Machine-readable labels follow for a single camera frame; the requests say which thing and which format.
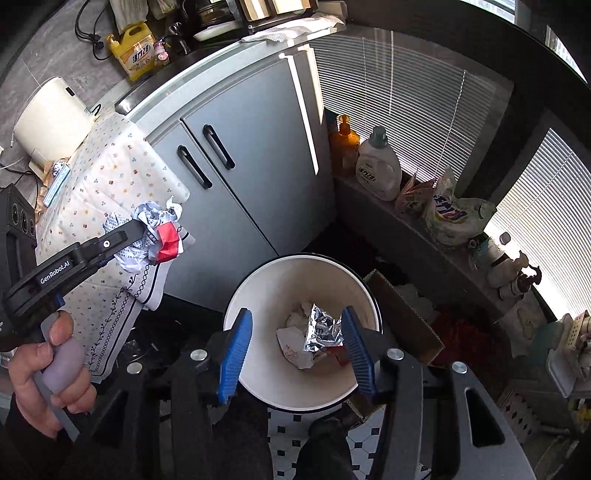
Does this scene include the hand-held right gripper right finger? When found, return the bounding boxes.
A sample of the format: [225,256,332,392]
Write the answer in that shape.
[338,306,539,480]

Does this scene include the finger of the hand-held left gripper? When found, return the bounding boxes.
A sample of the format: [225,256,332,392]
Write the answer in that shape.
[76,219,155,273]

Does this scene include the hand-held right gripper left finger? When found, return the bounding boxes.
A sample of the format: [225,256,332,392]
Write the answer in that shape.
[88,308,254,480]

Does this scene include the silver foil snack packet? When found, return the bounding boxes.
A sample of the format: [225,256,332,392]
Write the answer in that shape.
[302,304,345,365]

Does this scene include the white blue wrapper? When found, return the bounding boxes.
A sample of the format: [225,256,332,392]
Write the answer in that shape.
[104,196,195,275]

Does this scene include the small red wrapper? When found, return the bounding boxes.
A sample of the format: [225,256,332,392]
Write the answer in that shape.
[154,223,184,265]

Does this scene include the white paper wrapper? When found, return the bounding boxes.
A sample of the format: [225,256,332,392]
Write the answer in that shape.
[276,300,317,370]

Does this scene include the white round waste bin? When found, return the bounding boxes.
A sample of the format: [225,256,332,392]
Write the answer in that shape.
[223,255,382,413]

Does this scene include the person's left forearm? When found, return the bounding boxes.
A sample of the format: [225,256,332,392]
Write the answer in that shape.
[0,392,61,480]

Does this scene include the person's left hand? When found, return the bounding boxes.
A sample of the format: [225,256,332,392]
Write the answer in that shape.
[8,311,99,437]

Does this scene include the floral white tablecloth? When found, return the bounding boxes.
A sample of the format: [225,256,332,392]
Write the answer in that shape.
[34,111,197,384]

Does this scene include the brown cardboard box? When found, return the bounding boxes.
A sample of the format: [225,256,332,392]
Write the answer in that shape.
[346,269,446,416]

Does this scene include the flat blue white packet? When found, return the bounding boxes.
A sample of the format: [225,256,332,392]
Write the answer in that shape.
[44,162,72,208]

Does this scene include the person's black shoe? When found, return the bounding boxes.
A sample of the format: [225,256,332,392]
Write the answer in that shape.
[295,418,356,480]

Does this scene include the red cloth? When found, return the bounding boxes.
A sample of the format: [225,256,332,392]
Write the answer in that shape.
[431,305,504,365]

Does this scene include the cream air fryer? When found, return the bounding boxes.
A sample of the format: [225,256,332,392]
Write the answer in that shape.
[13,78,95,162]

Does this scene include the red white snack bag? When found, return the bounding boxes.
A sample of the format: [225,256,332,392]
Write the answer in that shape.
[394,171,437,217]

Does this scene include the printed white plastic bag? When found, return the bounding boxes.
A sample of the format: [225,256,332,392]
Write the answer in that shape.
[422,166,497,247]

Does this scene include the white pump bottle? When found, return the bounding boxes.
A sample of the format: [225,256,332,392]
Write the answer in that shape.
[487,233,525,288]

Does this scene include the grey base cabinet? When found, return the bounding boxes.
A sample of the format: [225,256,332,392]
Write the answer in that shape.
[115,44,338,315]

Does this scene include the yellow dish detergent bottle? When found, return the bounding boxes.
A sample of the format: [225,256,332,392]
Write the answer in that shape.
[106,22,155,81]

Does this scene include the white laundry detergent bottle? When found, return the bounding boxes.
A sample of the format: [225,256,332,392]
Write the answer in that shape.
[355,126,402,201]

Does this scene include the orange pump bottle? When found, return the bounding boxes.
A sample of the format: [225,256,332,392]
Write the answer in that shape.
[330,114,361,178]

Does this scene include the chrome faucet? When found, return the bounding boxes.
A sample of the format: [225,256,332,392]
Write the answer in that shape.
[166,21,192,54]

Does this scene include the pale plastic storage box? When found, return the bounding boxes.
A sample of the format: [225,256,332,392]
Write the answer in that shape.
[536,318,591,398]

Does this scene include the hanging grey cloths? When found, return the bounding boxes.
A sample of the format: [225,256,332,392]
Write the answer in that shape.
[108,0,160,28]

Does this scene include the white plate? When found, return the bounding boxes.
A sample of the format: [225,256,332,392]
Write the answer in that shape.
[193,24,245,42]

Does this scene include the narrow white window blind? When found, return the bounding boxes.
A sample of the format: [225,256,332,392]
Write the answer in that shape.
[485,127,591,319]

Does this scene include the steel pot with glass lid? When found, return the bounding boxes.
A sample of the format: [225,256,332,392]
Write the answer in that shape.
[185,0,238,27]

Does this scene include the wide white window blind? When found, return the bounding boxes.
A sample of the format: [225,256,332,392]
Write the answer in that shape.
[314,25,515,185]

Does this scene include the white dish cloth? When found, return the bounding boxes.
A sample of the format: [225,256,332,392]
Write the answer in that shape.
[240,13,345,44]

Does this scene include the wooden cutting board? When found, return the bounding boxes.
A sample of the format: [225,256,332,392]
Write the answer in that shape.
[240,0,319,21]

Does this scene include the black cabinet door handle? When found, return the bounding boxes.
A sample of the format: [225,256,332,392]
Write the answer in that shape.
[177,144,213,189]
[202,124,236,169]

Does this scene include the white power cable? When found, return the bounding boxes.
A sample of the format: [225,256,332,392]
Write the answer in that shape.
[0,134,34,172]

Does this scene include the black hanging cable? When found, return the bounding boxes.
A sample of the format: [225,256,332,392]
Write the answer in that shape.
[75,0,112,61]

